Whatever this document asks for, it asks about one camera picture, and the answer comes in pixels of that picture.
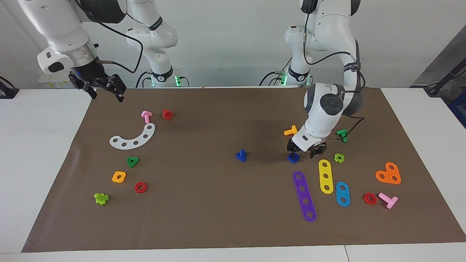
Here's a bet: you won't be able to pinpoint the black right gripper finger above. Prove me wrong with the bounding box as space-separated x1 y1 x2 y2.
69 74 98 99
106 74 127 102

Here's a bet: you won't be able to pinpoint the yellow three-hole strip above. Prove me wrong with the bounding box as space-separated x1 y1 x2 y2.
319 159 334 194

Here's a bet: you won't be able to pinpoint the white box with yellow marks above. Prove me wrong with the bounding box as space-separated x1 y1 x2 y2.
39 76 75 89

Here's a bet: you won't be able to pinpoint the purple four-hole strip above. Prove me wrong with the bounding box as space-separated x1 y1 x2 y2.
292 171 317 222

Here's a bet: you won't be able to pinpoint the blue two-hole strip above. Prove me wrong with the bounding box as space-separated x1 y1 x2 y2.
335 182 350 207

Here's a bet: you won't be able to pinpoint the white curved perforated strip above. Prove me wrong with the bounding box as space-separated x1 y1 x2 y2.
109 123 156 150

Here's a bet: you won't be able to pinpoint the orange heart-shaped plate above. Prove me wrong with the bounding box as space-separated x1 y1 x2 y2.
375 162 402 185

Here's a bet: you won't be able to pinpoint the black table clamp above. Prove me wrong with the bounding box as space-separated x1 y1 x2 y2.
0 76 19 99

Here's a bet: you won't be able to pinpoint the brown table mat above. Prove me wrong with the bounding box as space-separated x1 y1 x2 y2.
21 87 466 253

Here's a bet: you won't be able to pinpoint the black stand with pole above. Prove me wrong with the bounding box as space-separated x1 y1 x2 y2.
424 58 466 97

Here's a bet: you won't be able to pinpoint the blue crate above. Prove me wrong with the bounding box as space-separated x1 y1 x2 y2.
449 91 466 128

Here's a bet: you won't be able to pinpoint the black right base cables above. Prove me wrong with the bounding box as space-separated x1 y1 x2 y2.
136 70 153 88

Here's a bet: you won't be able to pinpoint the black base cables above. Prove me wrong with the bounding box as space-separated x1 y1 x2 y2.
259 70 288 87
136 70 153 88

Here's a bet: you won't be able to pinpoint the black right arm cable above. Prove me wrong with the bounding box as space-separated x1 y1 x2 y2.
75 0 144 74

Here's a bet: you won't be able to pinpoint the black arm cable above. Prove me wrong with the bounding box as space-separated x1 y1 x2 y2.
75 0 144 74
301 11 366 140

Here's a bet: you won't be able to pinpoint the black left base cables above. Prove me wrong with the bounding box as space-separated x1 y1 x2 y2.
259 70 288 87

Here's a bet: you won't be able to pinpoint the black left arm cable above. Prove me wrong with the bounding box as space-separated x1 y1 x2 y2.
301 11 366 140

